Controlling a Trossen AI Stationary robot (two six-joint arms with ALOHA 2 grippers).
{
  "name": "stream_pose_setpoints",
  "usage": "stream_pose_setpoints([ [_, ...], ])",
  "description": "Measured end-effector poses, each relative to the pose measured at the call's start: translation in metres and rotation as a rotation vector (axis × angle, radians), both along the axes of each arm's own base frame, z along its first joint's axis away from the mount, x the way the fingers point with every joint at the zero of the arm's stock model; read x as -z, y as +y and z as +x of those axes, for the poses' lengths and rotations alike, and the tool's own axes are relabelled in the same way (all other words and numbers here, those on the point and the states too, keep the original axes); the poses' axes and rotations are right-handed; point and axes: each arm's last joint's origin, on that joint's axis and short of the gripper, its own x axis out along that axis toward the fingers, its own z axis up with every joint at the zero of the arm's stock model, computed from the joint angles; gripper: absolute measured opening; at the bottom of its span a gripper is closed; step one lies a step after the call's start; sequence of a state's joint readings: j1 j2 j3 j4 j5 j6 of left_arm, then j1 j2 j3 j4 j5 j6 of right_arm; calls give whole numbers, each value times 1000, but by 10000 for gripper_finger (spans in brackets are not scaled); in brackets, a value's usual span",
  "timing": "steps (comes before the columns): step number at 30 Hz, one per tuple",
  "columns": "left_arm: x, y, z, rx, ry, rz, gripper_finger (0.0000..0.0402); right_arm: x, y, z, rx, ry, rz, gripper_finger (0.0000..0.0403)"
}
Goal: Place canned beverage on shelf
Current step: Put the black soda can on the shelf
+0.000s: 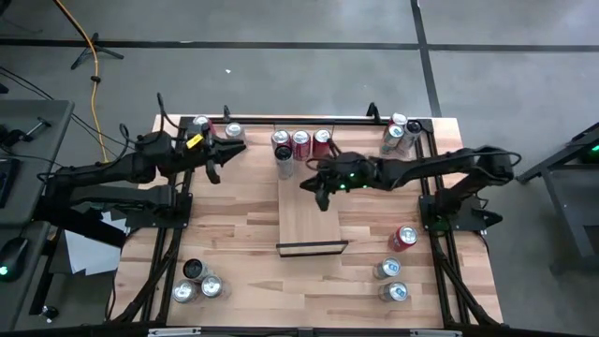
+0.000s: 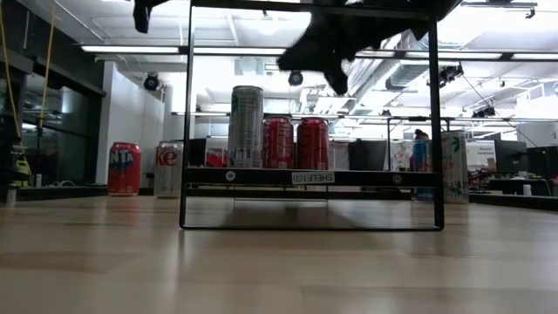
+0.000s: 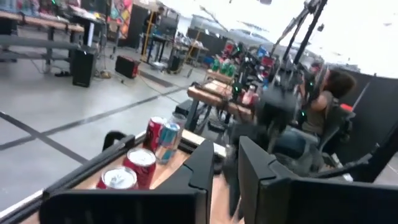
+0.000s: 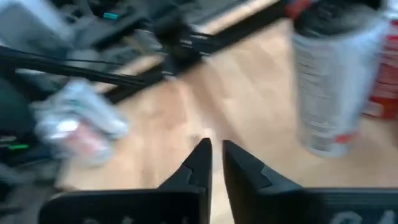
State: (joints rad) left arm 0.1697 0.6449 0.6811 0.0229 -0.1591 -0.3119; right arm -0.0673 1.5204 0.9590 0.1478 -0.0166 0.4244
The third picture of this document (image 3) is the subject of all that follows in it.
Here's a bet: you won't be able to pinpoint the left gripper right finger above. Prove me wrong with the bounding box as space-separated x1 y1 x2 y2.
238 136 292 224

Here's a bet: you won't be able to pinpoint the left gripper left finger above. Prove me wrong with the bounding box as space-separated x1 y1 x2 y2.
155 139 216 224

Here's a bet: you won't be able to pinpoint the blue silver energy drink can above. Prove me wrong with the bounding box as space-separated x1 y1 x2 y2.
154 122 182 165

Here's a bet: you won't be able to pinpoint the tall silver energy drink can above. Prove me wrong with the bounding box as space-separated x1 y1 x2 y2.
169 112 187 131

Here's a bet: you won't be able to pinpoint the pink bottle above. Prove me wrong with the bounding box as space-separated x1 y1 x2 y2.
242 85 257 106

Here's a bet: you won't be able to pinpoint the person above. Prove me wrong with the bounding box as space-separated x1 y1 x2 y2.
273 68 358 175

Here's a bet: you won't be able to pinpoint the wooden work table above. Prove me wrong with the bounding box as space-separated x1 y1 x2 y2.
186 79 254 124

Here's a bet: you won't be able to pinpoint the grey office chair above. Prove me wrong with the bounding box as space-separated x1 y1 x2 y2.
313 102 357 156

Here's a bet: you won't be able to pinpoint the black red case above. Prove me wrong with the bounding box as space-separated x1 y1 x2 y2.
114 55 141 79

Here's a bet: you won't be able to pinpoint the black stand poles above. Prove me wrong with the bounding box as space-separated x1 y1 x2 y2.
269 0 329 68

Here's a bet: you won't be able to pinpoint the black speaker box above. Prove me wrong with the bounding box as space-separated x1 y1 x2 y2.
72 49 97 88

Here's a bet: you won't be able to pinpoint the colourful poster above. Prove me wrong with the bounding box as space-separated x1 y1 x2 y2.
107 0 134 39

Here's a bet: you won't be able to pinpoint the long wooden bench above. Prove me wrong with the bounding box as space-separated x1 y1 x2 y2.
0 11 86 68

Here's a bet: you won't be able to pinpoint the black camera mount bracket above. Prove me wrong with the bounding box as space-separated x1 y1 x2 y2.
102 130 136 153

